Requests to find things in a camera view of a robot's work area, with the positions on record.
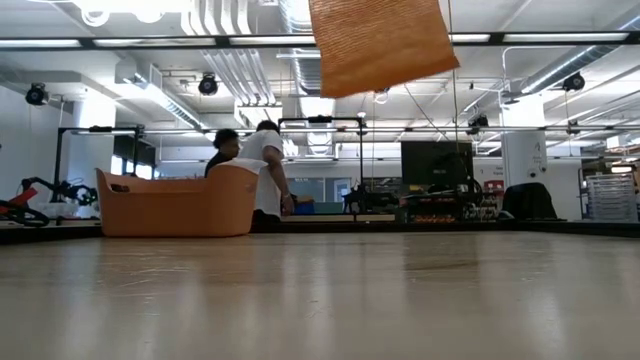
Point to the black rectangular rig frame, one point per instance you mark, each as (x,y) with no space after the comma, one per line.
(361,150)
(59,150)

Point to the black overhead beam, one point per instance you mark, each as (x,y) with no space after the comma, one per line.
(496,38)

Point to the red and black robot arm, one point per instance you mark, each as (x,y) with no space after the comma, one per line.
(20,197)

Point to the black display panel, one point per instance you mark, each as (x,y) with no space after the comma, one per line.
(425,160)

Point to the black aluminium table frame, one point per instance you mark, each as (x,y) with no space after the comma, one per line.
(590,228)

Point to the orange plastic basin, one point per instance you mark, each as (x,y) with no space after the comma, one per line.
(175,207)

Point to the orange elastic bandage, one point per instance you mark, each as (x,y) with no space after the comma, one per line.
(380,45)

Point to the person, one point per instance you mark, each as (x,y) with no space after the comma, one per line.
(225,147)
(267,165)

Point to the black ceiling spotlight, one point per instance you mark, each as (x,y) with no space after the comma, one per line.
(37,94)
(208,84)
(477,122)
(574,81)

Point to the black office chair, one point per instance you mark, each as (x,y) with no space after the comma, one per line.
(530,200)

